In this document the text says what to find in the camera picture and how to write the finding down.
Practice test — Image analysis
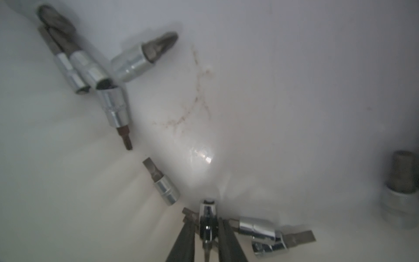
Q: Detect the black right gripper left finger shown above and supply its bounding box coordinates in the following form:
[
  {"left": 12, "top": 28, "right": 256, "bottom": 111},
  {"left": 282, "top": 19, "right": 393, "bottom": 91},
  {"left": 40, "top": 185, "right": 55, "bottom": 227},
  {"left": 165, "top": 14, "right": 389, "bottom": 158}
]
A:
[{"left": 166, "top": 221, "right": 195, "bottom": 262}]

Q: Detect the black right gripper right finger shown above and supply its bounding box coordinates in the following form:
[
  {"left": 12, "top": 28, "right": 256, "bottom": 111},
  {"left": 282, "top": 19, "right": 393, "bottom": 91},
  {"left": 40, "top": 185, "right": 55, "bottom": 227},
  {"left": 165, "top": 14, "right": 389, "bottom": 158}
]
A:
[{"left": 218, "top": 218, "right": 248, "bottom": 262}]

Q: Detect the silver bit cluster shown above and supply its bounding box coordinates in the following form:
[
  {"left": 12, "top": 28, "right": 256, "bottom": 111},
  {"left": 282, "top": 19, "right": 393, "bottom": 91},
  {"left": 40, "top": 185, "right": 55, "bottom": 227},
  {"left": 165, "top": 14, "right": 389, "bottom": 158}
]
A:
[
  {"left": 96, "top": 85, "right": 133, "bottom": 151},
  {"left": 199, "top": 199, "right": 218, "bottom": 262},
  {"left": 182, "top": 207, "right": 199, "bottom": 227}
]

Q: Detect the silver bit top cluster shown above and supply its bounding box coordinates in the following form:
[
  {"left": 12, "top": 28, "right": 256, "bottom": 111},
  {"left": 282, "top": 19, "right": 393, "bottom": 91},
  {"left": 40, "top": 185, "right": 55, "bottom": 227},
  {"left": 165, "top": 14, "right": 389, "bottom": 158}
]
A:
[{"left": 182, "top": 207, "right": 199, "bottom": 227}]

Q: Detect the white plastic storage box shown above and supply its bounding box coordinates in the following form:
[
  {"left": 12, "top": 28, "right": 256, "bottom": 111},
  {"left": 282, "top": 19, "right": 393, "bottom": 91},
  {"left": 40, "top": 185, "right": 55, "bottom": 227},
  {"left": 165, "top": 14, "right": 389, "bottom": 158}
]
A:
[{"left": 1, "top": 1, "right": 419, "bottom": 262}]

